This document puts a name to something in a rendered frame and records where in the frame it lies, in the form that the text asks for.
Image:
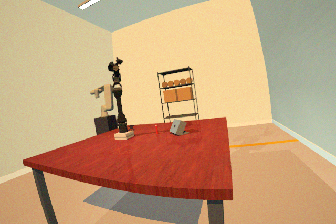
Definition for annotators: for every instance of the beige flat panel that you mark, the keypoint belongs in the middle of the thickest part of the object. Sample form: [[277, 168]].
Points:
[[178, 127]]

